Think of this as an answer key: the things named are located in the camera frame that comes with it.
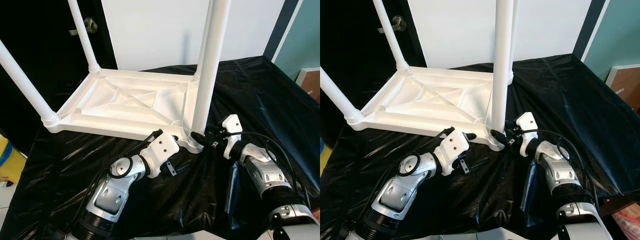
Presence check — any black plastic table cover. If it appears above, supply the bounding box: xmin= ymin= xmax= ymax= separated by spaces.
xmin=320 ymin=52 xmax=640 ymax=240
xmin=0 ymin=55 xmax=321 ymax=240

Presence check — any brown wooden table rail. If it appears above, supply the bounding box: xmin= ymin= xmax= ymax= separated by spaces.
xmin=597 ymin=192 xmax=640 ymax=216

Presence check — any white plastic table top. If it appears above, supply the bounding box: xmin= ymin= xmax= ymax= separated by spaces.
xmin=347 ymin=66 xmax=515 ymax=151
xmin=44 ymin=67 xmax=206 ymax=153

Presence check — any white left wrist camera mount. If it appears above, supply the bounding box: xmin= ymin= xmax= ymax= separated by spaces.
xmin=142 ymin=132 xmax=181 ymax=178
xmin=435 ymin=129 xmax=473 ymax=176

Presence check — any brown cardboard box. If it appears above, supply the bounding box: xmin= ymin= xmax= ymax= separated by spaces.
xmin=295 ymin=67 xmax=321 ymax=103
xmin=605 ymin=64 xmax=640 ymax=113

